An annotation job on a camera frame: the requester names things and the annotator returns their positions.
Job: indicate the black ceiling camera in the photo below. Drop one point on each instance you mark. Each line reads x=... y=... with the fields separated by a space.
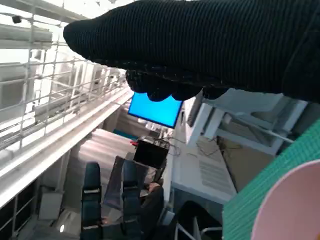
x=16 y=19

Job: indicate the white metal frame cabinet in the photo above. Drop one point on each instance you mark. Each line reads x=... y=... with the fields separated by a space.
x=207 y=120

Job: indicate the dark blue office chair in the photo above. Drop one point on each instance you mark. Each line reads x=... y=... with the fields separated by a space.
x=92 y=190
x=130 y=185

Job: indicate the grey translucent panel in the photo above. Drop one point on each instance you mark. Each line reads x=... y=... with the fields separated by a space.
x=113 y=185

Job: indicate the black monitor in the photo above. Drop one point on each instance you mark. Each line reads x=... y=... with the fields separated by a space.
x=150 y=153

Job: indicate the long white desk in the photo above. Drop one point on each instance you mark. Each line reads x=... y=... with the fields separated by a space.
x=200 y=175

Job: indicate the blue lit monitor screen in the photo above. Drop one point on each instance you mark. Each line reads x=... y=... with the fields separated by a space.
x=155 y=112

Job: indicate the green cutting mat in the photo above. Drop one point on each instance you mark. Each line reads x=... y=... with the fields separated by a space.
x=245 y=207

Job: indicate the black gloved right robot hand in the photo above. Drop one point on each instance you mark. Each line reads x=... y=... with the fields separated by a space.
x=200 y=45

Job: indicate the white window grid frame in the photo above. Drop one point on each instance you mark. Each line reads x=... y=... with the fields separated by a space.
x=37 y=75

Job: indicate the pink bowl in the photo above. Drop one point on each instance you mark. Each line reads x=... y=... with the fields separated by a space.
x=295 y=207

